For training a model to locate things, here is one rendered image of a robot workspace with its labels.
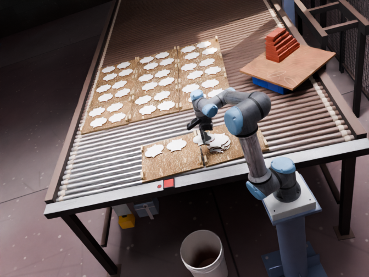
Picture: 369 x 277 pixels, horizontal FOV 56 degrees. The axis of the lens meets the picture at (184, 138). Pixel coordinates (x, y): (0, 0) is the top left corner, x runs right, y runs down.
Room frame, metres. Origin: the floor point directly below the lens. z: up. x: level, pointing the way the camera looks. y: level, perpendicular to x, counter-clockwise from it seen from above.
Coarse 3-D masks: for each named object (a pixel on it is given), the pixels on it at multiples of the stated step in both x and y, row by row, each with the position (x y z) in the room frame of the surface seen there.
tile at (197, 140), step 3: (207, 132) 1.68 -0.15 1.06; (198, 135) 1.69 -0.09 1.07; (210, 135) 1.65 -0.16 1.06; (213, 135) 1.64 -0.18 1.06; (195, 138) 1.66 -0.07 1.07; (198, 138) 1.65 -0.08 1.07; (201, 138) 1.65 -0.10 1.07; (213, 138) 1.61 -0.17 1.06; (195, 141) 1.64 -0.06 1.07; (198, 141) 1.63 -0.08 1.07; (201, 141) 1.62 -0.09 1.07; (207, 141) 1.60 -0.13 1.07; (210, 141) 1.60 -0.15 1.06; (198, 144) 1.60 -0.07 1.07; (201, 144) 1.60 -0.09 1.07; (207, 144) 1.58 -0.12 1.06
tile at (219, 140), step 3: (219, 135) 1.71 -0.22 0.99; (216, 138) 1.68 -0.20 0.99; (219, 138) 1.68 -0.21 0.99; (222, 138) 1.66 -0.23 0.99; (225, 138) 1.66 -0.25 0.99; (213, 141) 1.67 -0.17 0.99; (216, 141) 1.66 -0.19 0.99; (219, 141) 1.65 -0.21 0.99; (222, 141) 1.64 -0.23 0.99; (225, 141) 1.63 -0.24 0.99; (210, 144) 1.65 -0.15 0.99; (213, 144) 1.65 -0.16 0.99; (216, 144) 1.63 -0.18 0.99; (219, 144) 1.63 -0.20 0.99; (222, 144) 1.62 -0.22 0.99; (210, 147) 1.62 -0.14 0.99; (213, 147) 1.62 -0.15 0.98; (219, 147) 1.61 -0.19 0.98
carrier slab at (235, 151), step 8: (216, 128) 1.85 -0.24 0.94; (224, 128) 1.82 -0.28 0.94; (232, 136) 1.71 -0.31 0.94; (232, 144) 1.64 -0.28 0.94; (240, 144) 1.61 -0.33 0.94; (208, 152) 1.64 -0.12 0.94; (216, 152) 1.62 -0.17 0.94; (224, 152) 1.59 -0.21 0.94; (232, 152) 1.57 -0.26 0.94; (240, 152) 1.54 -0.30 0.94; (208, 160) 1.57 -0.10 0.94; (216, 160) 1.55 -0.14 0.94; (224, 160) 1.52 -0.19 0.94
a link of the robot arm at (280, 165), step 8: (272, 160) 1.20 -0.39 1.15; (280, 160) 1.18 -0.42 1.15; (288, 160) 1.16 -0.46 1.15; (272, 168) 1.15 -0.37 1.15; (280, 168) 1.13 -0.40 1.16; (288, 168) 1.11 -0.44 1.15; (280, 176) 1.10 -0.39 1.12; (288, 176) 1.10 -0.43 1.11; (280, 184) 1.08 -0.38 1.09; (288, 184) 1.10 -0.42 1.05
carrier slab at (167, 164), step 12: (156, 144) 1.90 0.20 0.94; (192, 144) 1.77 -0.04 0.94; (144, 156) 1.82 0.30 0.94; (156, 156) 1.78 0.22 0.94; (168, 156) 1.74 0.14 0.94; (180, 156) 1.70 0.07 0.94; (192, 156) 1.66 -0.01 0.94; (144, 168) 1.70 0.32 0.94; (156, 168) 1.66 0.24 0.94; (168, 168) 1.63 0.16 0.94; (180, 168) 1.59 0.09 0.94; (192, 168) 1.55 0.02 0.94; (144, 180) 1.60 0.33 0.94
